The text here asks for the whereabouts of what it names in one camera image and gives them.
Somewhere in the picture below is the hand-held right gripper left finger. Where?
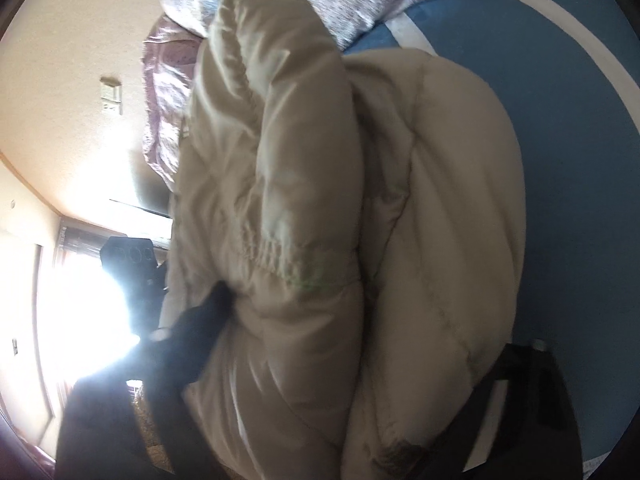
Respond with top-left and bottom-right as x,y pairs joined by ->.
55,282 -> 233,480

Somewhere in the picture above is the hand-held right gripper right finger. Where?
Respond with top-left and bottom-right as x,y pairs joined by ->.
419,341 -> 584,480

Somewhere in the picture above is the beige puffer jacket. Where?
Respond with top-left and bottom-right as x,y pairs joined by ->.
167,0 -> 529,480

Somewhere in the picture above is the bright window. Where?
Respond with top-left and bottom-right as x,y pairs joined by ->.
31,200 -> 174,411

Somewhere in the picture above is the white door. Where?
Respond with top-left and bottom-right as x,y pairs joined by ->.
0,232 -> 57,438

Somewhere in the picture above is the blue bed sheet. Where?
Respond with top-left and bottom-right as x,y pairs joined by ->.
342,0 -> 640,462

